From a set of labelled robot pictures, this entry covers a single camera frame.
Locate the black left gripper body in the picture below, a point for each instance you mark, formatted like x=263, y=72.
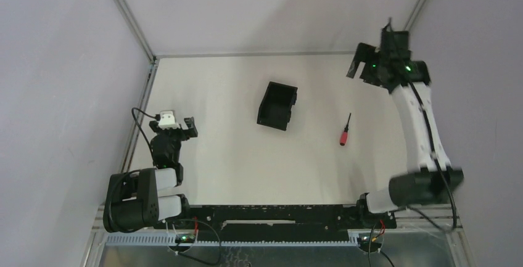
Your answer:
x=174, y=132

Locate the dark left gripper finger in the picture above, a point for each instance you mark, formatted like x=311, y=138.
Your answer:
x=154, y=125
x=191, y=130

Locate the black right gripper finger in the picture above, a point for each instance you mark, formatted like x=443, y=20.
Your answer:
x=353, y=68
x=365, y=53

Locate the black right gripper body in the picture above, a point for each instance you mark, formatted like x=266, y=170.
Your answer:
x=371, y=73

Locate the red handled screwdriver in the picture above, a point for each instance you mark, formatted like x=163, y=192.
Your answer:
x=344, y=136

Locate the black plastic bin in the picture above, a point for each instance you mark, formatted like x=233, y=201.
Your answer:
x=275, y=110

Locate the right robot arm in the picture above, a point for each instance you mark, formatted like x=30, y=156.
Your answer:
x=430, y=178

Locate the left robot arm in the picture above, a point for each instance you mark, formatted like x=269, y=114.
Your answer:
x=133, y=199

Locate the left green controller board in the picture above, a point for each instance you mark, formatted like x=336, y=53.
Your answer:
x=185, y=239

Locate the green controller board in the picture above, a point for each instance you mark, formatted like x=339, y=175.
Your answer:
x=185, y=239
x=364, y=240

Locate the right green controller board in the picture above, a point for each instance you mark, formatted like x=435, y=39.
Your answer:
x=364, y=240

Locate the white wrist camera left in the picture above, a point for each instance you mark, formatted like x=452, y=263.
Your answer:
x=168, y=119

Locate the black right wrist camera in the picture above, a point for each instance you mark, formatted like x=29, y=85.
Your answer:
x=394, y=40

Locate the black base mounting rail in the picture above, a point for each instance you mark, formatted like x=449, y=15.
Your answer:
x=281, y=223

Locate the aluminium frame rail left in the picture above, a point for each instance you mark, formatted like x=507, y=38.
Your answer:
x=139, y=68

